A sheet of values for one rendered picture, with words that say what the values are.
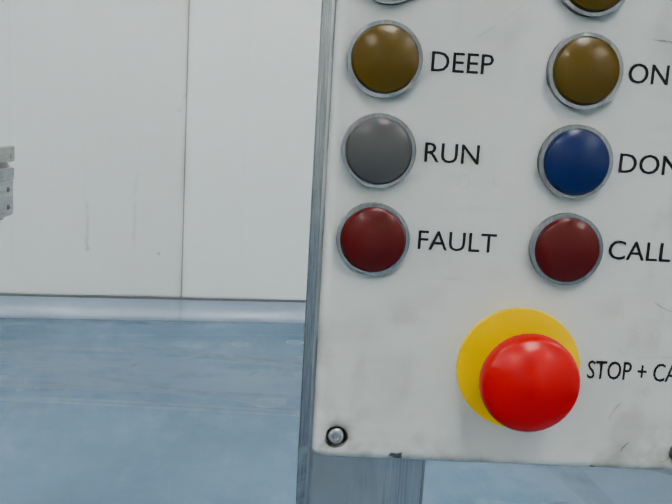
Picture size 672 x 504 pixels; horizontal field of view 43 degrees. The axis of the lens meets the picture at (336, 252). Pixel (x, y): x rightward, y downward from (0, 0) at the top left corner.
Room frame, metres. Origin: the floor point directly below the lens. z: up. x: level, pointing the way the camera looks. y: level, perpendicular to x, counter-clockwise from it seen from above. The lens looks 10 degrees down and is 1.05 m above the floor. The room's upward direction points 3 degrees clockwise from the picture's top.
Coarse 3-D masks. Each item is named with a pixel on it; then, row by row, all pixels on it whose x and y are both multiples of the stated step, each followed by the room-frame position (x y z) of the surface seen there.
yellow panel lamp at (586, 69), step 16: (576, 48) 0.34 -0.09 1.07; (592, 48) 0.34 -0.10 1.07; (608, 48) 0.34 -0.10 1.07; (560, 64) 0.34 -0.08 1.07; (576, 64) 0.34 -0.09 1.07; (592, 64) 0.34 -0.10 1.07; (608, 64) 0.34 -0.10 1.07; (560, 80) 0.34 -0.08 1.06; (576, 80) 0.34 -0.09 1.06; (592, 80) 0.34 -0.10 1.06; (608, 80) 0.34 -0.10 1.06; (576, 96) 0.34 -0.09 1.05; (592, 96) 0.34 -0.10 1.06
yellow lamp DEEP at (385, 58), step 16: (368, 32) 0.34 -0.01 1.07; (384, 32) 0.34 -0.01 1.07; (400, 32) 0.34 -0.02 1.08; (352, 48) 0.34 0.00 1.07; (368, 48) 0.34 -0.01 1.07; (384, 48) 0.34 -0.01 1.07; (400, 48) 0.34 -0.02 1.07; (416, 48) 0.34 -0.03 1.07; (352, 64) 0.34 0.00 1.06; (368, 64) 0.34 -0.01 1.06; (384, 64) 0.34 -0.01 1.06; (400, 64) 0.34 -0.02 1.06; (416, 64) 0.34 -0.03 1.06; (368, 80) 0.34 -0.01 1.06; (384, 80) 0.34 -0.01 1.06; (400, 80) 0.34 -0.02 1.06
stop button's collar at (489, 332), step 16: (496, 320) 0.34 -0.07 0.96; (512, 320) 0.35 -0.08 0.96; (528, 320) 0.35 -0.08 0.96; (544, 320) 0.35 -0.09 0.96; (480, 336) 0.34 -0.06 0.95; (496, 336) 0.34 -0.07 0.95; (512, 336) 0.34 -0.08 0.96; (560, 336) 0.35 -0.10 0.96; (464, 352) 0.34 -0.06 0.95; (480, 352) 0.34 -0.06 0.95; (576, 352) 0.35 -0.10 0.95; (464, 368) 0.34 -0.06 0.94; (480, 368) 0.34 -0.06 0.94; (608, 368) 0.35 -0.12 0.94; (624, 368) 0.35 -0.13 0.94; (656, 368) 0.35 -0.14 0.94; (464, 384) 0.34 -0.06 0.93; (480, 400) 0.34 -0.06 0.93
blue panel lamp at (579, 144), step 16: (560, 144) 0.34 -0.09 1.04; (576, 144) 0.34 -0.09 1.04; (592, 144) 0.34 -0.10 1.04; (544, 160) 0.34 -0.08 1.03; (560, 160) 0.34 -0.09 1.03; (576, 160) 0.34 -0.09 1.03; (592, 160) 0.34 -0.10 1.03; (608, 160) 0.34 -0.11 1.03; (560, 176) 0.34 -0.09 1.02; (576, 176) 0.34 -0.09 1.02; (592, 176) 0.34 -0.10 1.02; (576, 192) 0.34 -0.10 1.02
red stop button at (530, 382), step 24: (528, 336) 0.33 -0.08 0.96; (504, 360) 0.32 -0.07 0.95; (528, 360) 0.32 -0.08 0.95; (552, 360) 0.32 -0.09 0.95; (480, 384) 0.33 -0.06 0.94; (504, 384) 0.32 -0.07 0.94; (528, 384) 0.32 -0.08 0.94; (552, 384) 0.32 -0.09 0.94; (576, 384) 0.32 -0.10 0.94; (504, 408) 0.32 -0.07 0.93; (528, 408) 0.32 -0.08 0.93; (552, 408) 0.32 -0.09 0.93
